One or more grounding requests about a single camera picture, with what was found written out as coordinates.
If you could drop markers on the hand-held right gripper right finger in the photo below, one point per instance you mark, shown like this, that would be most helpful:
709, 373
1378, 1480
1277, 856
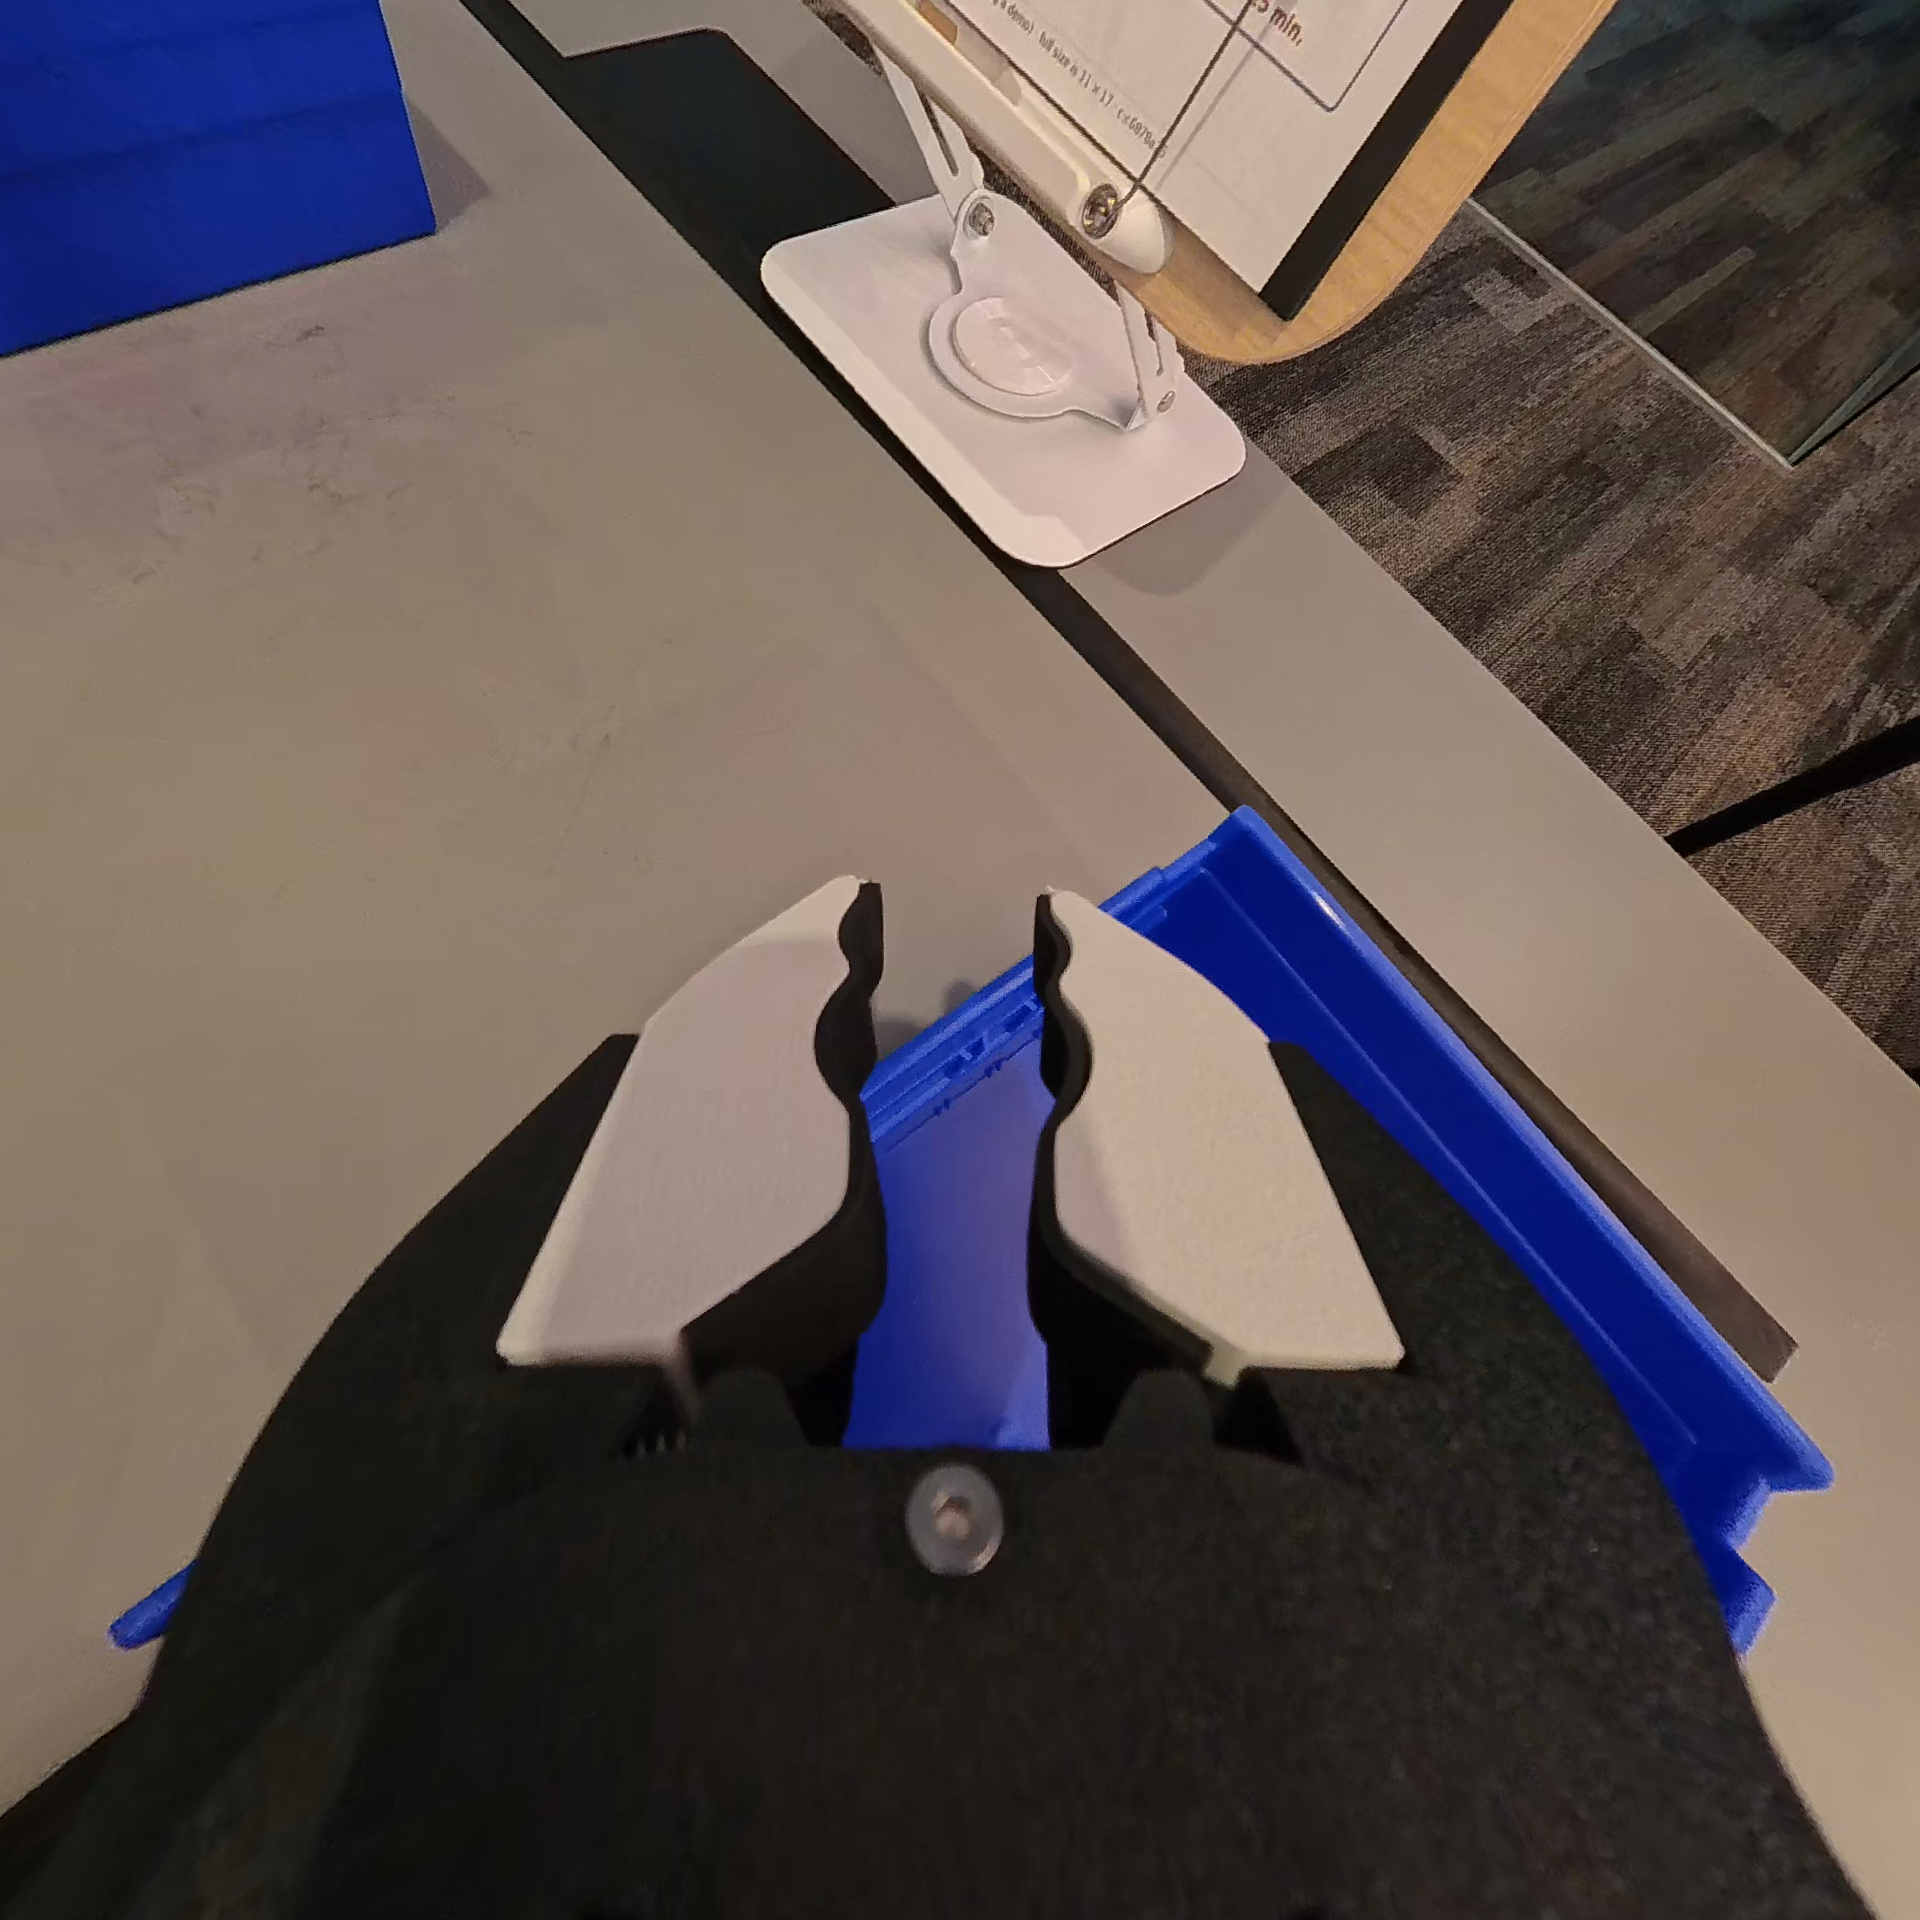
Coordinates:
1198, 1186

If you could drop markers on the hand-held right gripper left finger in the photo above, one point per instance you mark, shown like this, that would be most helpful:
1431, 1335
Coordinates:
689, 1186

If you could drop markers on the blue plastic bin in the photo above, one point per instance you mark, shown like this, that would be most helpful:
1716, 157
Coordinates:
955, 1263
180, 182

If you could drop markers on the black flat mat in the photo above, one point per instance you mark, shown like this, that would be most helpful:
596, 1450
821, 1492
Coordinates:
705, 134

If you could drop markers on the printed instruction sign board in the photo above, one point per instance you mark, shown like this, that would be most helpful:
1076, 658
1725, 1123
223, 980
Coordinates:
1198, 92

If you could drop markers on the white mount plate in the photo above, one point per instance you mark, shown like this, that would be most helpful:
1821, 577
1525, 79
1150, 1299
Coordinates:
1021, 390

